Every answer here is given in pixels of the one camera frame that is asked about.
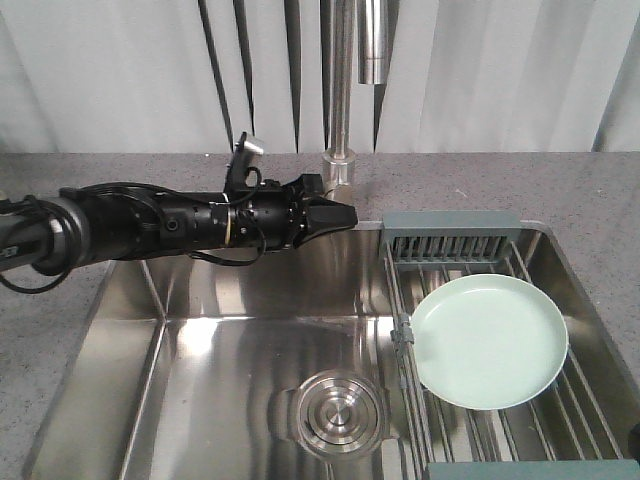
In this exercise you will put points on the round steel drain cover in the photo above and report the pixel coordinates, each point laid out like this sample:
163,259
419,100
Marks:
338,414

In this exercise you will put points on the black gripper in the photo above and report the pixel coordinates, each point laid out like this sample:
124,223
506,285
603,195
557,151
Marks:
275,216

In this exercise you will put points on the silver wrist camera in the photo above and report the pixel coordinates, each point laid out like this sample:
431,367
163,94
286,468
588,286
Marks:
242,176

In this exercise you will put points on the light green round plate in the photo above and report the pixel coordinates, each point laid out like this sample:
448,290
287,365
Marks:
488,341

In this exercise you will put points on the white pleated curtain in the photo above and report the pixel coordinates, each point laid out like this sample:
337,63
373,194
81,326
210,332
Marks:
191,76

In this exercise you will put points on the stainless steel sink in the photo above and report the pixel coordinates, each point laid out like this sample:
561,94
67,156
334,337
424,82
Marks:
188,370

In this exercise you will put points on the stainless steel faucet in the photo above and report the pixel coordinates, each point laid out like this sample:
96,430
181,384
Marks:
359,33

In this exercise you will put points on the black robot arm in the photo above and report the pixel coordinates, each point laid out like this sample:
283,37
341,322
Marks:
136,221

